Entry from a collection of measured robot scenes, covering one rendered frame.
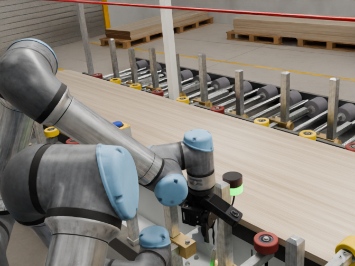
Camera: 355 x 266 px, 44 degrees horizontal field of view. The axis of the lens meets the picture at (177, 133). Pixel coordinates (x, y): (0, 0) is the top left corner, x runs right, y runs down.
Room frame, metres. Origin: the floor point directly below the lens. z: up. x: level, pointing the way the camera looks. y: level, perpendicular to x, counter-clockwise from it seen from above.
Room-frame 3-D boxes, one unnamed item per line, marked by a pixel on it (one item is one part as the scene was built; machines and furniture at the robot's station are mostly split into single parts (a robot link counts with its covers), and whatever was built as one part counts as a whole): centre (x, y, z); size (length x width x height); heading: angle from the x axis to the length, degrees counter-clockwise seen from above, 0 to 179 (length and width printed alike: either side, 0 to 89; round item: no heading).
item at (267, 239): (1.16, -0.25, 0.85); 0.08 x 0.08 x 0.11
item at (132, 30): (9.64, 0.16, 0.23); 2.42 x 0.76 x 0.17; 136
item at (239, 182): (1.12, -0.15, 1.16); 0.06 x 0.06 x 0.02
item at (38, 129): (2.05, 0.69, 0.88); 0.03 x 0.03 x 0.48; 40
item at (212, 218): (1.03, -0.04, 1.15); 0.09 x 0.08 x 0.12; 60
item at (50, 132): (2.31, 0.71, 0.85); 0.08 x 0.08 x 0.11
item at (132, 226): (1.49, 0.22, 0.93); 0.05 x 0.04 x 0.45; 40
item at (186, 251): (1.27, 0.03, 0.84); 0.13 x 0.06 x 0.05; 40
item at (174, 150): (1.00, 0.05, 1.31); 0.11 x 0.11 x 0.08; 8
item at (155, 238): (0.88, 0.08, 1.12); 0.09 x 0.08 x 0.11; 165
